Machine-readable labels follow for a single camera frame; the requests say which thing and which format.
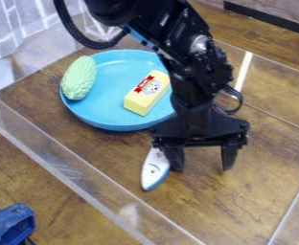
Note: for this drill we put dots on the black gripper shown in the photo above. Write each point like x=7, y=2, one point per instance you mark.
x=199, y=125

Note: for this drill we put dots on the blue round tray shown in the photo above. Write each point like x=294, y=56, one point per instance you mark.
x=122, y=68

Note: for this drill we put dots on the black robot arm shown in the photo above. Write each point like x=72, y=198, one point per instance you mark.
x=169, y=26

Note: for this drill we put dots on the yellow butter block toy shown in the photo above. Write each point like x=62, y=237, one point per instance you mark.
x=147, y=92

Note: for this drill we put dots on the clear acrylic barrier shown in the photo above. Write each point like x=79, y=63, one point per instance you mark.
x=76, y=173

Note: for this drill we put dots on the blue clamp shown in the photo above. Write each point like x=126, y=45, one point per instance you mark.
x=18, y=224

